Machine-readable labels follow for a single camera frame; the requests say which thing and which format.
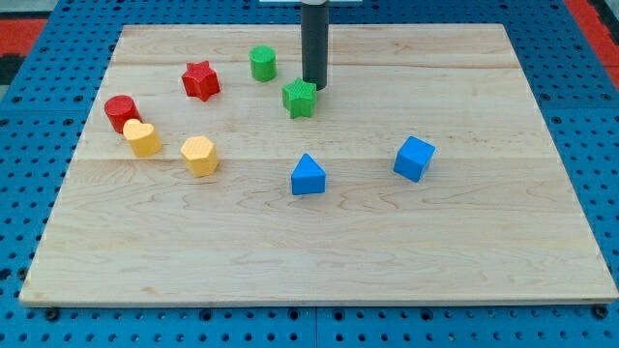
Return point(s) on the blue triangle block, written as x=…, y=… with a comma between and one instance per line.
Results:
x=308, y=177

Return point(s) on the yellow hexagon block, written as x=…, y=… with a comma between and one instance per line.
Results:
x=200, y=156

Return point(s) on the red cylinder block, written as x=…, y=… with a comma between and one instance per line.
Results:
x=119, y=109

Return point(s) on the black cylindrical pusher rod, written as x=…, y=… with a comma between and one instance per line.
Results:
x=315, y=41

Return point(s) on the light wooden board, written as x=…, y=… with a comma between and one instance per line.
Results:
x=494, y=220

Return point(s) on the red star block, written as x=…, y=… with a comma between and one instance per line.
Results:
x=201, y=81

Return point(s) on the blue cube block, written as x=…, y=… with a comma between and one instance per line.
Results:
x=413, y=158

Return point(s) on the green cylinder block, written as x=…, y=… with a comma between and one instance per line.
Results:
x=263, y=61

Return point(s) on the yellow heart block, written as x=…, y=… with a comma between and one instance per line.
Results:
x=142, y=137

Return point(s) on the green star block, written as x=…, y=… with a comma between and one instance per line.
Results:
x=299, y=98

